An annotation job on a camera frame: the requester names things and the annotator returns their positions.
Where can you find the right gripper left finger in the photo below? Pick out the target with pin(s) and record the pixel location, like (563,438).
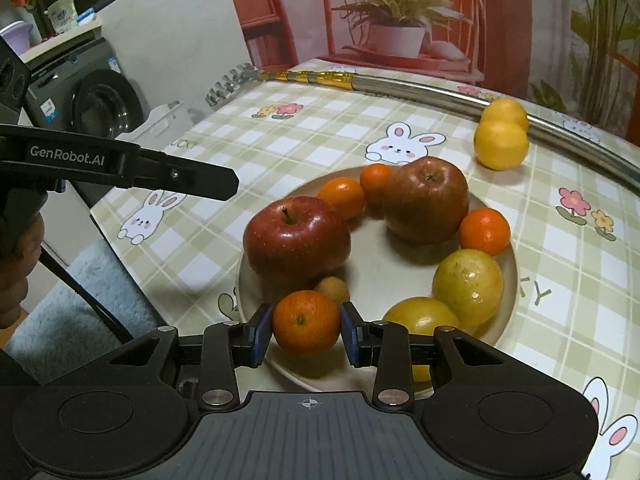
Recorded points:
(225,347)

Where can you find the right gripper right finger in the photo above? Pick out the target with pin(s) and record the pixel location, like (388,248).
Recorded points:
(385,346)

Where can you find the small green-yellow fruit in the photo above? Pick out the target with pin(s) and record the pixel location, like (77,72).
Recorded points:
(421,315)

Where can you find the small kiwi fruit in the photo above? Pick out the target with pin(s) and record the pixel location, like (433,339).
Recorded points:
(333,288)

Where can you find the orange tangerine four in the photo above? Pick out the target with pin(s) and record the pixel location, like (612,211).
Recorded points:
(306,323)

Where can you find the green-yellow round fruit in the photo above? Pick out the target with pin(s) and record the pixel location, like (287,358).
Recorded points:
(470,283)

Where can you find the dark red apple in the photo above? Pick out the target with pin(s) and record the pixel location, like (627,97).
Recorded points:
(295,240)

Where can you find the brownish red apple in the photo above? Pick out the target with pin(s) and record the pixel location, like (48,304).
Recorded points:
(425,201)

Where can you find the orange tangerine three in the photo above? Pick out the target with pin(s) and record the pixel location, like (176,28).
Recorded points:
(485,229)

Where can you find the orange tangerine one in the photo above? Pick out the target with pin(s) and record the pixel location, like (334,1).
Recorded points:
(345,195)

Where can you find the orange tangerine two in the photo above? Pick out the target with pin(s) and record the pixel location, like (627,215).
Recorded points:
(373,179)

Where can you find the yellow lemon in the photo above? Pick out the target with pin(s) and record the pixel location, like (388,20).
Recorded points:
(500,145)
(506,110)

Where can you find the person's left hand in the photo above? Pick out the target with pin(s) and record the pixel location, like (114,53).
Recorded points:
(15,271)

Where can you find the beige round plate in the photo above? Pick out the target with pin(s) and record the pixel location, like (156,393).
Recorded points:
(381,271)

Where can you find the washing machine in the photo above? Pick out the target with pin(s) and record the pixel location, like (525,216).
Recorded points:
(83,90)

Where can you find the grey fluffy rug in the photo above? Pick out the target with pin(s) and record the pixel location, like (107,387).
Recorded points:
(63,333)

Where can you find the metal telescopic pole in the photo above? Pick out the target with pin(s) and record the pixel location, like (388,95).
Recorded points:
(568,143)

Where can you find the printed room backdrop poster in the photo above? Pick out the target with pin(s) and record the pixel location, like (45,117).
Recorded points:
(578,57)

